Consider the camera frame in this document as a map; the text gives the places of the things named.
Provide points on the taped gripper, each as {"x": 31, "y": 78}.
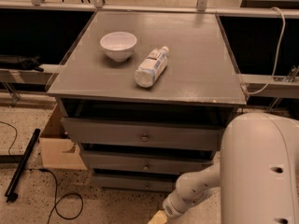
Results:
{"x": 172, "y": 209}

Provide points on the grey bottom drawer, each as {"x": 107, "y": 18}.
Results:
{"x": 134, "y": 183}

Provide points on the grey drawer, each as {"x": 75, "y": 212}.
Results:
{"x": 133, "y": 162}
{"x": 134, "y": 183}
{"x": 141, "y": 134}

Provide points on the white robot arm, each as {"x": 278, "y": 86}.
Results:
{"x": 256, "y": 174}

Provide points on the grey middle drawer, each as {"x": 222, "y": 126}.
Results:
{"x": 133, "y": 162}

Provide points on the grey drawer cabinet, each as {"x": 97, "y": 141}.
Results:
{"x": 199, "y": 86}

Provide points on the grey top drawer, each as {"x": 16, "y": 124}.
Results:
{"x": 141, "y": 134}

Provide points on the cardboard box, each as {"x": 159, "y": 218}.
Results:
{"x": 57, "y": 150}

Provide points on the black metal bar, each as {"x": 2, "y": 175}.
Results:
{"x": 10, "y": 194}

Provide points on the white plastic bottle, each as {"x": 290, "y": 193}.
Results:
{"x": 151, "y": 68}

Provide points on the white ceramic bowl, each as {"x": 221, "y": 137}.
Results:
{"x": 118, "y": 46}

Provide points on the black cloth on rail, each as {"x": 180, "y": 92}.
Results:
{"x": 20, "y": 63}

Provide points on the metal frame rail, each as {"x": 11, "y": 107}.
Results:
{"x": 50, "y": 72}

